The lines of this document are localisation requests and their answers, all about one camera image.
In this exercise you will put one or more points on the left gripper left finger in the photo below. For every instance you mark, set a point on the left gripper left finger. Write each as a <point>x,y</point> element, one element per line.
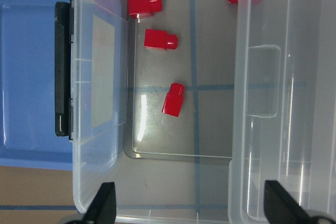
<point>103,208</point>

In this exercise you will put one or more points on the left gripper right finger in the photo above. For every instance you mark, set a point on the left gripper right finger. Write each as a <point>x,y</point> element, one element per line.
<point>280,207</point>

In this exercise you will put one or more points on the clear plastic box lid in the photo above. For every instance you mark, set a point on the clear plastic box lid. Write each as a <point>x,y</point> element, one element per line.
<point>284,106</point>

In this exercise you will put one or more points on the clear plastic storage box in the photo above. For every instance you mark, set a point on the clear plastic storage box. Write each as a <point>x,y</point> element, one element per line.
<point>166,169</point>

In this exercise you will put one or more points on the red block in box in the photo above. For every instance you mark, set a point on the red block in box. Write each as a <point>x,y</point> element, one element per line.
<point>160,39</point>

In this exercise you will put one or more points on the blue plastic tray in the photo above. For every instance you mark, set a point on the blue plastic tray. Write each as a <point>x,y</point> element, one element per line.
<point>27,87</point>

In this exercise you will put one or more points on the black box latch handle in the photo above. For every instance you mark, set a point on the black box latch handle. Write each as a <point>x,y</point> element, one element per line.
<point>62,68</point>

